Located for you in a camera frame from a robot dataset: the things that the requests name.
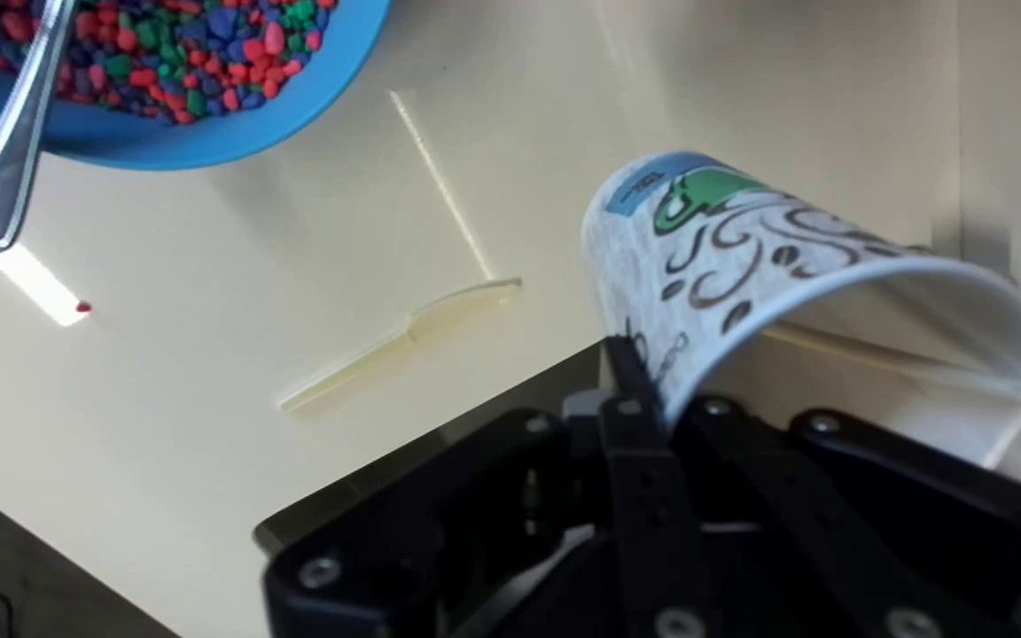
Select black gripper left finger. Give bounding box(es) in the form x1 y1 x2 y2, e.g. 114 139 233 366
255 335 702 638

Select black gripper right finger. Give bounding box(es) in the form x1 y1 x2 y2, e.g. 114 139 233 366
667 393 1021 638

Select patterned paper cup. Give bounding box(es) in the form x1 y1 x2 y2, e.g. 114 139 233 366
578 151 1021 472

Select cream plastic knife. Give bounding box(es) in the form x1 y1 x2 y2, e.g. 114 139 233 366
278 273 529 419

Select blue bowl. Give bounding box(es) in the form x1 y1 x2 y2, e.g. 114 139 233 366
0 0 398 173

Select colourful beads in bowl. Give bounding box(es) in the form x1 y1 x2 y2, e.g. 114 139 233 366
0 0 345 128

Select metal spoon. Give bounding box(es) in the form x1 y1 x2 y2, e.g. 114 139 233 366
0 0 83 263

